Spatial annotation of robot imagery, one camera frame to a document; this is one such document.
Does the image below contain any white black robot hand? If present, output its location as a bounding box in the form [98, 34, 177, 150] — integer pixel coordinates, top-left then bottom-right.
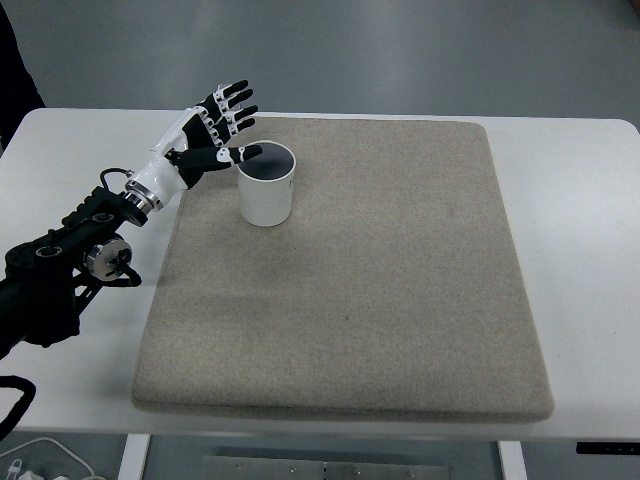
[131, 78, 265, 209]

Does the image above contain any white ribbed cup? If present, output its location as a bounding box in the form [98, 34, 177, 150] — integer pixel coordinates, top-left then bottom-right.
[235, 140, 298, 227]

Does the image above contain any person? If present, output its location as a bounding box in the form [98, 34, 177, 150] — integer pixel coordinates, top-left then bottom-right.
[0, 9, 47, 146]

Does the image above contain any beige fabric mat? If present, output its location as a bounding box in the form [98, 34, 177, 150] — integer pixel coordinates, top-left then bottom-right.
[130, 115, 555, 426]

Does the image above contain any white table leg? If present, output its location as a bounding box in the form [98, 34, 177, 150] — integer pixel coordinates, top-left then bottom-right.
[118, 433, 151, 480]
[498, 440, 529, 480]

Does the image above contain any grey metal plate with screws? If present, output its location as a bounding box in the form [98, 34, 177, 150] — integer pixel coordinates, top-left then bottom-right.
[201, 454, 451, 480]

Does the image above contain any black table control box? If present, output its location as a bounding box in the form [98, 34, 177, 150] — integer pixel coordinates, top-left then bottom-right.
[575, 441, 640, 456]

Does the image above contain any white cable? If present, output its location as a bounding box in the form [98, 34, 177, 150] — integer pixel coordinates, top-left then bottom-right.
[0, 437, 96, 480]

